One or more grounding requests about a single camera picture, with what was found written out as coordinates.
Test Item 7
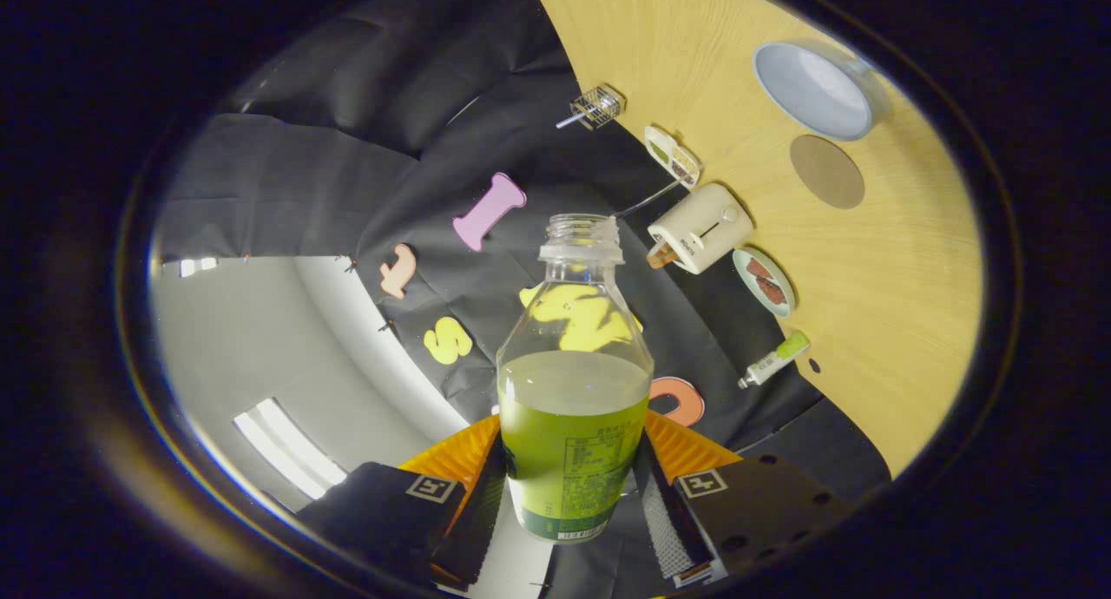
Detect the pale green plate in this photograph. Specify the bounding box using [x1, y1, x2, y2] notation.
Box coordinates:
[732, 248, 797, 319]

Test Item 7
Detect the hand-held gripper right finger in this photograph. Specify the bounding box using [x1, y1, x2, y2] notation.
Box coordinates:
[634, 408, 856, 589]

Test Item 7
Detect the white divided snack tray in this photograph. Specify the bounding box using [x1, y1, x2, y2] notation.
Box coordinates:
[643, 126, 702, 190]

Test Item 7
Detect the clear green-label juice bottle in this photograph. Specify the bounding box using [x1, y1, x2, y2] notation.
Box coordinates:
[496, 214, 654, 545]

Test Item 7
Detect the wooden table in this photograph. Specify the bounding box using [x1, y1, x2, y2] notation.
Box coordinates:
[525, 0, 986, 478]

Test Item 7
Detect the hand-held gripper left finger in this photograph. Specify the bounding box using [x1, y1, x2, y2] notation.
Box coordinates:
[295, 412, 509, 591]

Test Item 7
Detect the large ceiling light panel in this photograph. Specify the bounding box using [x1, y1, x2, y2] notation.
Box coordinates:
[233, 398, 348, 500]

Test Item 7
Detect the clear glass tumbler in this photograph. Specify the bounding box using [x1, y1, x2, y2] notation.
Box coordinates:
[590, 83, 627, 131]

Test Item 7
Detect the small white green bottle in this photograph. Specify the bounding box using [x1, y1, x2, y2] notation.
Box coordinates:
[738, 330, 811, 390]

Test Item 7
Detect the round brown coaster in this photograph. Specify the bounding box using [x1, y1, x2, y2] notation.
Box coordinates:
[789, 135, 866, 210]

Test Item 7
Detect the pale blue cup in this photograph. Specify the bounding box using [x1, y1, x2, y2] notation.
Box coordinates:
[752, 40, 893, 142]

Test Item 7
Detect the grey toaster cable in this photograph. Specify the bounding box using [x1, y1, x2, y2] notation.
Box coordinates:
[612, 180, 683, 220]

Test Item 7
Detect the white toaster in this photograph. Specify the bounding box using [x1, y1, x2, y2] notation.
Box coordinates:
[647, 182, 754, 276]

